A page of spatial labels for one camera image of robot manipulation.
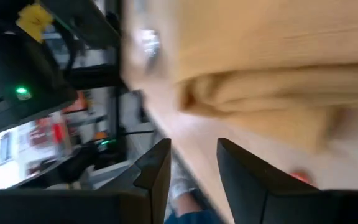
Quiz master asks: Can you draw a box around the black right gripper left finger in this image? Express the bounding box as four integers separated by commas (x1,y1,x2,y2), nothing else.
0,138,172,224

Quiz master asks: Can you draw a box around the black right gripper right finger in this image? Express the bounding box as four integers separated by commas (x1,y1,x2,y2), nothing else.
216,138,358,224

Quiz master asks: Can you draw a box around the mustard yellow towel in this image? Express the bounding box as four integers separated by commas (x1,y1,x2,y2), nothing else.
173,0,358,155

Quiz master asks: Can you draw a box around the black metal rig frame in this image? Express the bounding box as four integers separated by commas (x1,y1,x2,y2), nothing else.
62,0,157,150

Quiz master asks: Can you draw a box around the person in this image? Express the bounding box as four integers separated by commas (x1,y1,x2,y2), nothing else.
163,160,225,224

